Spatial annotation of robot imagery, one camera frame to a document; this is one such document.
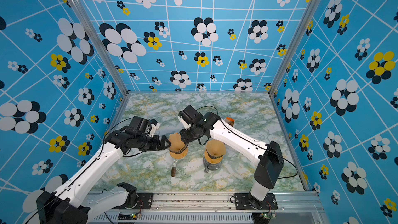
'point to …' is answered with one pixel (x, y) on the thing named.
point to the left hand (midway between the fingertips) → (165, 144)
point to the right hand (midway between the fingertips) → (185, 137)
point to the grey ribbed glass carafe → (211, 166)
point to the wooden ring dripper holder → (211, 158)
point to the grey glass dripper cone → (175, 160)
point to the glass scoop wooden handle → (173, 168)
